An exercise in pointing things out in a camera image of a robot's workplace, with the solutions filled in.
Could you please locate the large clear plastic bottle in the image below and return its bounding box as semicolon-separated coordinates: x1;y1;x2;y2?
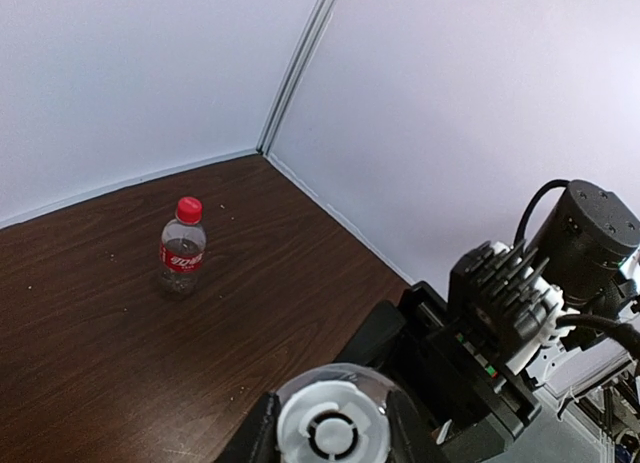
275;363;398;408

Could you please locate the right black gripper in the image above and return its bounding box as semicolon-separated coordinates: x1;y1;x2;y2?
335;282;541;462

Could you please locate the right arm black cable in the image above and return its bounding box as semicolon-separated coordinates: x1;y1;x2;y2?
554;312;640;359

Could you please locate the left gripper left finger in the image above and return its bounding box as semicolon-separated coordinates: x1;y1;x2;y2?
215;392;278;463

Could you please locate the right rear frame post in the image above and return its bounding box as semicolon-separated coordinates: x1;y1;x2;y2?
256;0;338;157

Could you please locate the small cola bottle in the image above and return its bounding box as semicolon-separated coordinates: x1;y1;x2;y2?
159;196;207;298

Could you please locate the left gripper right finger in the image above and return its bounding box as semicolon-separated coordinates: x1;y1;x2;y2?
387;388;449;463

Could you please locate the white bottle cap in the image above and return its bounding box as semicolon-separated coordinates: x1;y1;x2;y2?
276;380;391;463

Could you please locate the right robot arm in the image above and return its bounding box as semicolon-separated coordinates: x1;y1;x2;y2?
339;179;639;462

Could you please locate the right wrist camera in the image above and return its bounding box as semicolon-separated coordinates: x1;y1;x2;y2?
447;241;577;375

